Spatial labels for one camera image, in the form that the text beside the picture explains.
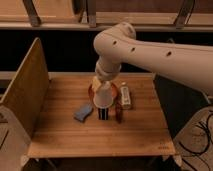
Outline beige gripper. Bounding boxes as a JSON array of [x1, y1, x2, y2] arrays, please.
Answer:
[[92, 58, 121, 92]]

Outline white ceramic cup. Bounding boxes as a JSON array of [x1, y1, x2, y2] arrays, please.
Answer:
[[93, 82, 113, 109]]

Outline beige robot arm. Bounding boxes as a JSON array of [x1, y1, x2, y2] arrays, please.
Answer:
[[93, 22, 213, 95]]

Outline striped black white eraser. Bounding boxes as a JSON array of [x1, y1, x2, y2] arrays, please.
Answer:
[[98, 108, 109, 120]]

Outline red bowl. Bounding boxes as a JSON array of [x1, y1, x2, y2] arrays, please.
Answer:
[[88, 83, 118, 103]]

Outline dark red utensil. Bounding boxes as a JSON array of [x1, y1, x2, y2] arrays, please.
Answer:
[[115, 102, 123, 123]]

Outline white tube bottle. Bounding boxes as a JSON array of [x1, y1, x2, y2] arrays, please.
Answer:
[[120, 82, 131, 109]]

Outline blue cloth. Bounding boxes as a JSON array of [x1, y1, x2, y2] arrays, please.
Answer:
[[74, 104, 93, 122]]

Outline left wooden side panel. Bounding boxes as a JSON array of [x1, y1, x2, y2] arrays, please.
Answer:
[[0, 38, 49, 139]]

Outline right dark side panel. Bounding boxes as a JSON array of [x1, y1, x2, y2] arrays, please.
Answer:
[[154, 75, 210, 138]]

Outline black cables on floor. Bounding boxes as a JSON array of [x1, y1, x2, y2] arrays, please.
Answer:
[[178, 111, 213, 171]]

